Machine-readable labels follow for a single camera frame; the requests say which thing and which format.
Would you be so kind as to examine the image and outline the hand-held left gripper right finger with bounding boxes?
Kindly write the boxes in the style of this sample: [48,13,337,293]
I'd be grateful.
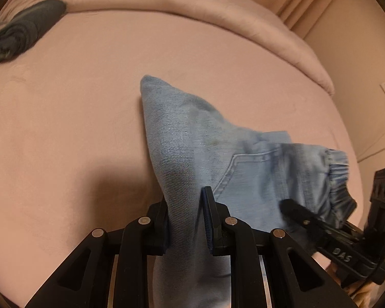
[201,186,357,308]

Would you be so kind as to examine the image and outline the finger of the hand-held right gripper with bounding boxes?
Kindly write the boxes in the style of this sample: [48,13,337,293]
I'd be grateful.
[280,198,333,256]

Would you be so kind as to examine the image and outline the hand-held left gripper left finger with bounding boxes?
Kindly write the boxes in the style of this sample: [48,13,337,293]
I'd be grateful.
[24,198,171,308]

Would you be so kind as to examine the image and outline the light blue denim pants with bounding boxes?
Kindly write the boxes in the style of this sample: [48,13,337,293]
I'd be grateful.
[139,75,357,308]

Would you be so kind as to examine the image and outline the pink bed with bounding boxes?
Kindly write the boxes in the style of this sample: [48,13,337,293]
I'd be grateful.
[0,6,364,308]

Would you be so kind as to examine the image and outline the pink duvet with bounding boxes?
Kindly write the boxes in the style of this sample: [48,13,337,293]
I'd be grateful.
[0,0,336,95]

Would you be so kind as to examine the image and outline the dark grey folded garment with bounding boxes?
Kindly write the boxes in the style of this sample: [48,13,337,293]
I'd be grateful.
[0,0,68,69]

